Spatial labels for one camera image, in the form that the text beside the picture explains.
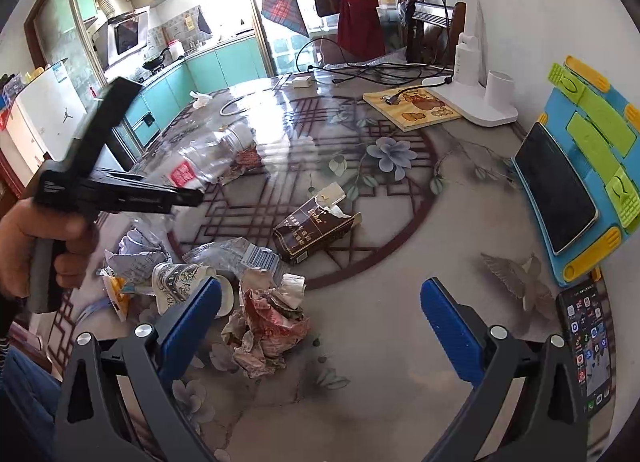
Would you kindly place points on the white desk lamp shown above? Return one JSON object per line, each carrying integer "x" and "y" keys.
{"x": 480, "y": 102}

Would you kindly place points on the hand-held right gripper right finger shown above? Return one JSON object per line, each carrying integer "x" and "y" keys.
{"x": 450, "y": 337}

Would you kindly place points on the dark wooden chair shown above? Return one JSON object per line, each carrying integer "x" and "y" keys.
{"x": 440, "y": 42}

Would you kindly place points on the black tablet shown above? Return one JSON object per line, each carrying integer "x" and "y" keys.
{"x": 555, "y": 192}

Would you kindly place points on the red garment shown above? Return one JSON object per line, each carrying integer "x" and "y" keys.
{"x": 359, "y": 17}

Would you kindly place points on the reddish snack wrapper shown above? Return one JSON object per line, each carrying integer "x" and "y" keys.
{"x": 246, "y": 162}

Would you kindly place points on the clear plastic bottle red label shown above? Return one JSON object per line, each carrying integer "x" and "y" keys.
{"x": 210, "y": 152}

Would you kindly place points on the white refrigerator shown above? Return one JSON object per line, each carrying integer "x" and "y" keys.
{"x": 45, "y": 112}

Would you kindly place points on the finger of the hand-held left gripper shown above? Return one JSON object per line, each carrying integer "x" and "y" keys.
{"x": 112, "y": 115}
{"x": 150, "y": 197}

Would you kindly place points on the steel range hood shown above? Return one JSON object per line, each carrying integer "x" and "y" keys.
{"x": 122, "y": 32}

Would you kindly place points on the blue yellow toy tablet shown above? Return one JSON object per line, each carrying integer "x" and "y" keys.
{"x": 595, "y": 142}

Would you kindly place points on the black smartphone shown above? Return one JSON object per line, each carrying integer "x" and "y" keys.
{"x": 587, "y": 342}

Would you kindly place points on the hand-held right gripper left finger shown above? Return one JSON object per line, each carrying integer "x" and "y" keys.
{"x": 192, "y": 327}

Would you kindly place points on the black wok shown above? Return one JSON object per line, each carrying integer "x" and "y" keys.
{"x": 155, "y": 61}

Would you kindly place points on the teal kitchen cabinets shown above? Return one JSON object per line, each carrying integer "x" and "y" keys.
{"x": 220, "y": 65}

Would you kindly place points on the white tissue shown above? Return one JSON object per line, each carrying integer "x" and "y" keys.
{"x": 201, "y": 99}

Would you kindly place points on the white patterned wrapper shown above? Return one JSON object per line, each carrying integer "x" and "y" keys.
{"x": 175, "y": 284}

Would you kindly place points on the red white wrapper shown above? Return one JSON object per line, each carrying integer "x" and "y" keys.
{"x": 270, "y": 327}

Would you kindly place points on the blue white snack packet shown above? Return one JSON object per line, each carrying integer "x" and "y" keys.
{"x": 225, "y": 257}

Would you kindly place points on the crumpled white paper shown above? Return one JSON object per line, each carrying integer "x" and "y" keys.
{"x": 137, "y": 259}

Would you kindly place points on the yellow white packet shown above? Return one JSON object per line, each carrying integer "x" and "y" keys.
{"x": 116, "y": 294}

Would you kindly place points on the person's jeans leg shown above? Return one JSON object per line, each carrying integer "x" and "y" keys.
{"x": 25, "y": 402}

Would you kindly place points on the brown snack wrapper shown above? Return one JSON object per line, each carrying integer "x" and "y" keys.
{"x": 310, "y": 234}

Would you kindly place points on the person's left hand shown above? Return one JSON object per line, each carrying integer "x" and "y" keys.
{"x": 15, "y": 252}

